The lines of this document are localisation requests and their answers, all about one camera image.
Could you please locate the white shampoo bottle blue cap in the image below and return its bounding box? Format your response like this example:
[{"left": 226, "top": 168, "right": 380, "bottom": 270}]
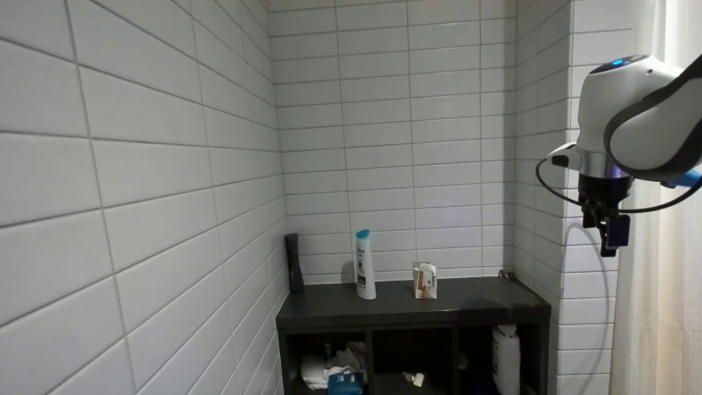
[{"left": 353, "top": 227, "right": 380, "bottom": 302}]

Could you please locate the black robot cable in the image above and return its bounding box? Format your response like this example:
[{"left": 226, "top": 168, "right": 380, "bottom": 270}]
[{"left": 532, "top": 146, "right": 702, "bottom": 216}]

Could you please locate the white shower curtain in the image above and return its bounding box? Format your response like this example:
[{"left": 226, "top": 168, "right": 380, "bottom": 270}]
[{"left": 608, "top": 0, "right": 702, "bottom": 395}]

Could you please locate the small white crumpled scrap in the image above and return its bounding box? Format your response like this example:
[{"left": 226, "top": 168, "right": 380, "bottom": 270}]
[{"left": 400, "top": 368, "right": 428, "bottom": 388}]

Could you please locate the tall black bottle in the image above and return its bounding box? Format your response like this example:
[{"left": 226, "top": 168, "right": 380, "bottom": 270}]
[{"left": 282, "top": 232, "right": 306, "bottom": 296}]

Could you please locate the white lotion bottle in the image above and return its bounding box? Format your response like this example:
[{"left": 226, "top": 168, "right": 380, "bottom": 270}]
[{"left": 491, "top": 323, "right": 525, "bottom": 395}]

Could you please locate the crumpled white tissue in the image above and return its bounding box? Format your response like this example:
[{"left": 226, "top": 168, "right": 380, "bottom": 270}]
[{"left": 298, "top": 341, "right": 368, "bottom": 393}]

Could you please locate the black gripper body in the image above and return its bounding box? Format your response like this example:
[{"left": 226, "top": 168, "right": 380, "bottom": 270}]
[{"left": 578, "top": 174, "right": 637, "bottom": 213}]

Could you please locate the blue container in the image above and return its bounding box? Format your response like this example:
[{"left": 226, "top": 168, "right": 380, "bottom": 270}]
[{"left": 326, "top": 371, "right": 367, "bottom": 395}]

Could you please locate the black cubby shelf unit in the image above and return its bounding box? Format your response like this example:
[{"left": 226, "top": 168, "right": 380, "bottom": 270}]
[{"left": 274, "top": 273, "right": 553, "bottom": 395}]

